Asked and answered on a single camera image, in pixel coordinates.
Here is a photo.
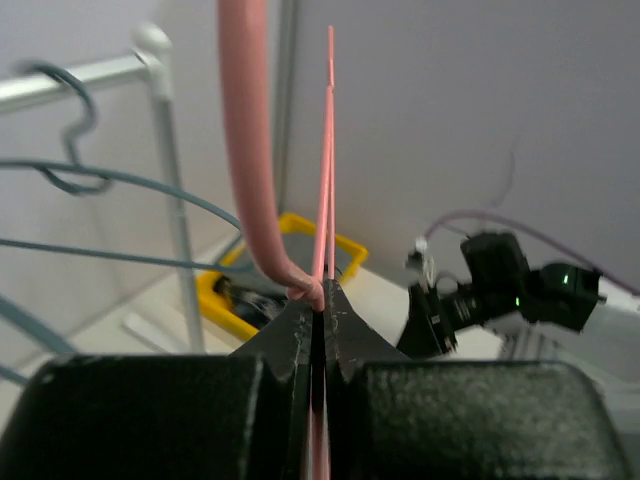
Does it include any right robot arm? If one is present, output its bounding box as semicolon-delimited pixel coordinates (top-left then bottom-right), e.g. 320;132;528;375
397;231;639;358

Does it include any pink hanger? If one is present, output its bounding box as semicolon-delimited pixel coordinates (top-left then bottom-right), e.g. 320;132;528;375
218;1;335;479

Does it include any teal hanger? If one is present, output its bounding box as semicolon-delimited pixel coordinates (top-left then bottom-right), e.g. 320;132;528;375
1;297;77;355
0;62;256;274

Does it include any teal hanger left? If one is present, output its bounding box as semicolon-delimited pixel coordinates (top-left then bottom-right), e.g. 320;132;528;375
1;297;77;355

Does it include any grey garment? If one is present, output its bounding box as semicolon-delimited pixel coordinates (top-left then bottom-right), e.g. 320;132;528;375
269;232;351;286

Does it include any plaid garment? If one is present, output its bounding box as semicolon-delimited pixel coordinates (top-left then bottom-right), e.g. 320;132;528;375
213;276;287;330

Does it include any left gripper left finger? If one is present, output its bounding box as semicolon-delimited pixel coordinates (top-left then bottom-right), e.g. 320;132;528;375
1;302;313;479

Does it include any silver clothes rack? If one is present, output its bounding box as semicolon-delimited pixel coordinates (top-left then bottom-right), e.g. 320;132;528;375
1;23;220;352

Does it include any teal hanger right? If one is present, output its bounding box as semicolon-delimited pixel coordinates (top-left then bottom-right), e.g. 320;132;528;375
0;62;256;274

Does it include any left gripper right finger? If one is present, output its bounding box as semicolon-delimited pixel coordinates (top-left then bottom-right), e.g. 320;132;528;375
324;280;635;479

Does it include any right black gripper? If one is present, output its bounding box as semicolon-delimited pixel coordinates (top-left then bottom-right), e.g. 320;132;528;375
396;231;530;359

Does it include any yellow plastic bin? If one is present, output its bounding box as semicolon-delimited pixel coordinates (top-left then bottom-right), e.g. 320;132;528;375
196;212;369;341

